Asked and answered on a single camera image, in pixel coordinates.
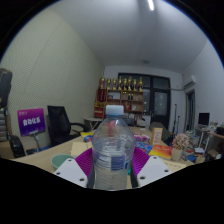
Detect orange standing box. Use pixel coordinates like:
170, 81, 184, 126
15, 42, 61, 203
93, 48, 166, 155
150, 127, 164, 146

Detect orange book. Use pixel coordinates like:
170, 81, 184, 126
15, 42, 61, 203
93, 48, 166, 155
148, 144, 173, 160

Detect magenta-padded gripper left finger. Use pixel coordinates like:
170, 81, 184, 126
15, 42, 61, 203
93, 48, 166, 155
53, 147, 97, 189

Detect pink flowers in white pot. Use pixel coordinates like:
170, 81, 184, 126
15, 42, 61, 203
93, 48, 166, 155
171, 133, 190, 162

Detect pink box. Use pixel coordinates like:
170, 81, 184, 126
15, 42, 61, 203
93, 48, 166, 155
133, 133, 151, 144

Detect blue book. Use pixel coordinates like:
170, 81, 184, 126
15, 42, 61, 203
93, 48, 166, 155
134, 140, 154, 155

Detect yellow paper envelope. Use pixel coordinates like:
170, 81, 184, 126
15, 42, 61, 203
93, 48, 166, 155
70, 141, 90, 158
163, 159, 188, 173

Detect purple sign board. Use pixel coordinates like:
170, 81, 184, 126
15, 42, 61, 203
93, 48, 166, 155
17, 107, 47, 137

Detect black computer monitor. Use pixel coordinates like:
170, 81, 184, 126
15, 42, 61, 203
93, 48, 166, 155
198, 112, 211, 127

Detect clear plastic water bottle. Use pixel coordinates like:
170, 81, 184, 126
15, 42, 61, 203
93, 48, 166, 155
91, 104, 136, 191

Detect dark framed glass door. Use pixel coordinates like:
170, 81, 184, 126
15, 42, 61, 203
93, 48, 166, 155
117, 73, 171, 129

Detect wooden shelf unit with trophies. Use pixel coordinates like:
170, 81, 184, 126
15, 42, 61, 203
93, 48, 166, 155
94, 76, 145, 119

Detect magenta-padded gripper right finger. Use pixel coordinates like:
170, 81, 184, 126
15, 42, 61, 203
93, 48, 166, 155
129, 146, 174, 189

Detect black office chair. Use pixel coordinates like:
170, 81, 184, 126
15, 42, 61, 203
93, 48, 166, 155
46, 105, 88, 148

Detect silver ribbed suitcase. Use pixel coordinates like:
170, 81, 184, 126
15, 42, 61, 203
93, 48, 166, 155
0, 107, 9, 143

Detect ceiling tube light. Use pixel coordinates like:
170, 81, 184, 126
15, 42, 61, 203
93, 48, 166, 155
146, 0, 155, 12

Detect white wall air conditioner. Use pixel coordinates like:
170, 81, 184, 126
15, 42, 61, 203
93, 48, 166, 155
182, 74, 198, 90

